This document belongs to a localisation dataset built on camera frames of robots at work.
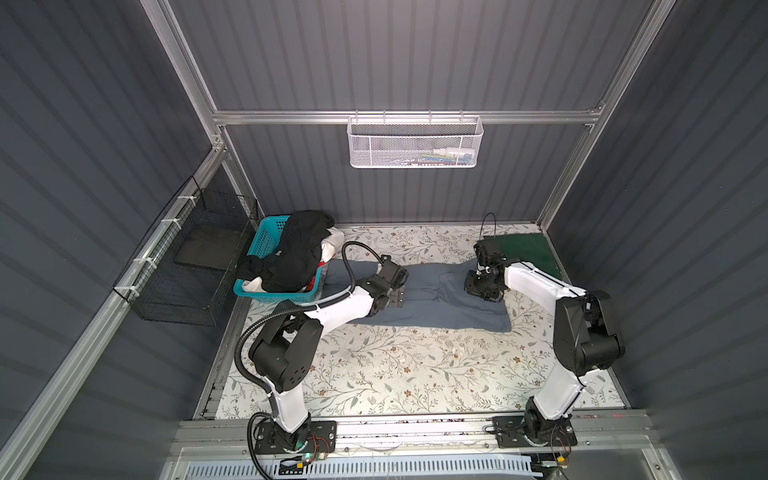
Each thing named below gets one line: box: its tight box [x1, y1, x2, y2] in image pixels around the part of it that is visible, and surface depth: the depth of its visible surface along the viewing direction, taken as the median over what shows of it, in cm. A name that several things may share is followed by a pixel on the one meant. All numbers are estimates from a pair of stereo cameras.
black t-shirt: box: [236, 210, 335, 293], surface depth 98 cm
